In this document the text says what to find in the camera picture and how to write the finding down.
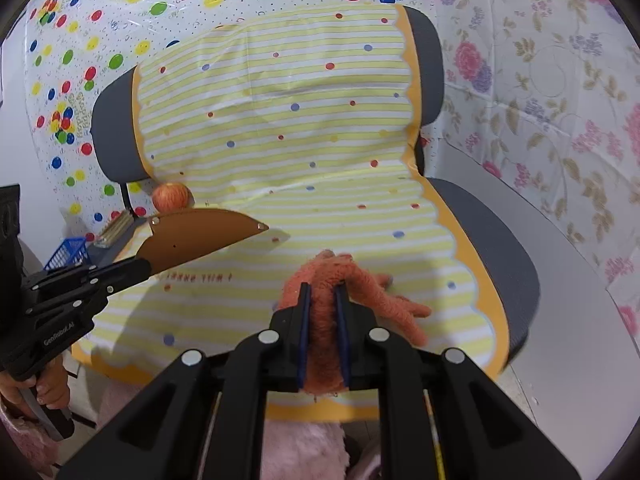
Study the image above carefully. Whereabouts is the red apple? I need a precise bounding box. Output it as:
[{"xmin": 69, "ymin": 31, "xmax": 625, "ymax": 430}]
[{"xmin": 151, "ymin": 183, "xmax": 193, "ymax": 213}]

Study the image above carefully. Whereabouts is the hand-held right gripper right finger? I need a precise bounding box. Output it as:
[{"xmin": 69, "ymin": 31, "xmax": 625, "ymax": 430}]
[{"xmin": 334, "ymin": 284, "xmax": 583, "ymax": 480}]

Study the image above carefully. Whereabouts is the person's left hand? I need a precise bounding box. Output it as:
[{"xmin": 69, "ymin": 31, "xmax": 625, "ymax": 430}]
[{"xmin": 0, "ymin": 352, "xmax": 69, "ymax": 413}]

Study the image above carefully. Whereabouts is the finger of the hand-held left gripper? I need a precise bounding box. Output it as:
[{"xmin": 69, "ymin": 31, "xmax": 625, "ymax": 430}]
[
  {"xmin": 27, "ymin": 276, "xmax": 150, "ymax": 320},
  {"xmin": 22, "ymin": 256, "xmax": 152, "ymax": 293}
]

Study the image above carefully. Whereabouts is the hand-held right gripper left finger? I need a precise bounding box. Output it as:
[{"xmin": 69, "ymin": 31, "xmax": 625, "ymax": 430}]
[{"xmin": 57, "ymin": 282, "xmax": 313, "ymax": 480}]

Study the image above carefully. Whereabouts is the blue plastic basket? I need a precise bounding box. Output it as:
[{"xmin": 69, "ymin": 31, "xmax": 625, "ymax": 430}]
[{"xmin": 44, "ymin": 237, "xmax": 91, "ymax": 272}]

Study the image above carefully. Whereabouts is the person's pink fleece clothing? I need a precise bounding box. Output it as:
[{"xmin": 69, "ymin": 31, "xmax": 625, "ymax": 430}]
[{"xmin": 97, "ymin": 382, "xmax": 381, "ymax": 480}]

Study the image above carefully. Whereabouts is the person's left forearm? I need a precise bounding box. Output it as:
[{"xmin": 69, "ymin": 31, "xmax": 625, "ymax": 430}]
[{"xmin": 0, "ymin": 405, "xmax": 66, "ymax": 480}]

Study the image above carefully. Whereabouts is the grey office chair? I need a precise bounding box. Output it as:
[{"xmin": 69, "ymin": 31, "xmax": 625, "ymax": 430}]
[{"xmin": 91, "ymin": 5, "xmax": 542, "ymax": 378}]

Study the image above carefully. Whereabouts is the yellow striped plastic sheet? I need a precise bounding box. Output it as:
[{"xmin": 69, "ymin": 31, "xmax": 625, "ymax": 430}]
[{"xmin": 72, "ymin": 2, "xmax": 511, "ymax": 421}]

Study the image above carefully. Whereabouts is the floral print plastic sheet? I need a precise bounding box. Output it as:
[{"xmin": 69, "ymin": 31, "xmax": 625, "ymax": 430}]
[{"xmin": 420, "ymin": 0, "xmax": 640, "ymax": 341}]

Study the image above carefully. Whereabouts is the orange knit glove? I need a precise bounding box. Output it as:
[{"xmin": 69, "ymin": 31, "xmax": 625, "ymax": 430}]
[{"xmin": 274, "ymin": 249, "xmax": 433, "ymax": 403}]

